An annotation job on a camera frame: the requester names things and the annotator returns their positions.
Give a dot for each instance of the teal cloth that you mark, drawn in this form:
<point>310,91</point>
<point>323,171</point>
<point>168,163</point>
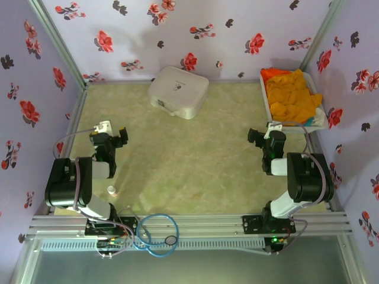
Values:
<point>311,122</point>

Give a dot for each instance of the yellow t-shirt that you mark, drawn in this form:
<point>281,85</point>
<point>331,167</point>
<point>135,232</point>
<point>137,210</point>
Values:
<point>291,99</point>

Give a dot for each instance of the aluminium frame post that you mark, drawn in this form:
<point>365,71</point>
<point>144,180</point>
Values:
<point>56,41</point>
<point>322,32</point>

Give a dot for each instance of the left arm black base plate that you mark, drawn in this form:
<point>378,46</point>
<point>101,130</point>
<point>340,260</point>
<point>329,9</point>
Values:
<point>130,226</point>

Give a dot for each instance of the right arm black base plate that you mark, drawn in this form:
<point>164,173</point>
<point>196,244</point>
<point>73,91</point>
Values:
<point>251,225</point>

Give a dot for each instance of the small white bottle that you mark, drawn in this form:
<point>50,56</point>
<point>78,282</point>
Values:
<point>111,190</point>

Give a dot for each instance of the aluminium frame rail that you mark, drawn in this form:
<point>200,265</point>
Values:
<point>207,225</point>

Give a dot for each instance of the white cloth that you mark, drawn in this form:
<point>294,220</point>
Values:
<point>319,116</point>

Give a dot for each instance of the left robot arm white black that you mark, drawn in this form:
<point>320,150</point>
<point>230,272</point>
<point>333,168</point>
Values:
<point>68,183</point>

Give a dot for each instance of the white plastic case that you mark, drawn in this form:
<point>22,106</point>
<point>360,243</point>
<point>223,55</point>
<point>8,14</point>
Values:
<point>177,91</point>

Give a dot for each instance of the blue stethoscope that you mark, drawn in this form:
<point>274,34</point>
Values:
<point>178,230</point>

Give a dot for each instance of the white laundry basket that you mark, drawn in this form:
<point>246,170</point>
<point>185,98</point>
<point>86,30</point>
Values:
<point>322,118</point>

